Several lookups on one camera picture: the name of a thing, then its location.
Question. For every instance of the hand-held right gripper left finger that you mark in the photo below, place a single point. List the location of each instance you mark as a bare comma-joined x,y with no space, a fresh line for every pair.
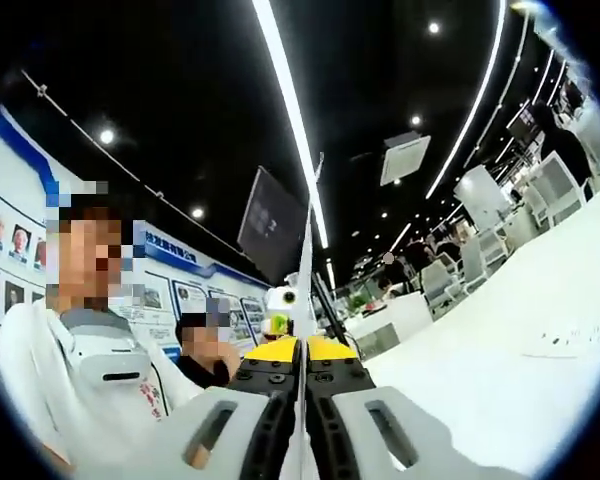
265,400

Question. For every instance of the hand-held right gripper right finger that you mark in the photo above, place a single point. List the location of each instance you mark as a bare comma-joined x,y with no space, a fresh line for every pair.
340,400

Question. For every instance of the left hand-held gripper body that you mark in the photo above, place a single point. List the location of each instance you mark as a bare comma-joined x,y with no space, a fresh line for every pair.
277,305

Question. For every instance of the white cloth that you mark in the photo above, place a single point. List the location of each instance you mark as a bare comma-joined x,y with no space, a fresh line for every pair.
306,300

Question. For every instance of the dark hanging display screen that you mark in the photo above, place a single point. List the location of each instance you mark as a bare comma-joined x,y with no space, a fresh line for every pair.
270,225

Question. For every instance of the white grey chest device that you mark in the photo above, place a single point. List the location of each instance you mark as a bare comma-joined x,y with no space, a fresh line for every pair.
110,360

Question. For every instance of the ceiling air conditioner vent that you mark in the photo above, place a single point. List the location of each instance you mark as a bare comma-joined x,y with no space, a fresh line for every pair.
405,160

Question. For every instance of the wide curved ceiling light strip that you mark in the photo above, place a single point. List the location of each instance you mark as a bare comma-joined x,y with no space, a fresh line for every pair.
291,100

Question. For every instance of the white office column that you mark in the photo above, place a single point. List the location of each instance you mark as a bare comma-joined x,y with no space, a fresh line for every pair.
480,195

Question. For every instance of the white table socket panel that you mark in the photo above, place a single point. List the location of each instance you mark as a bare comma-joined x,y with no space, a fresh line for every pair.
565,345

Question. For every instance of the group of white office chairs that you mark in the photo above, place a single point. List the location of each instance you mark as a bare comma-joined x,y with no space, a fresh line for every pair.
560,190

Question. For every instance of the thin curved ceiling light strip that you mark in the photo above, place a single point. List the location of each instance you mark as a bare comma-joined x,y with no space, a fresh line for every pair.
486,82

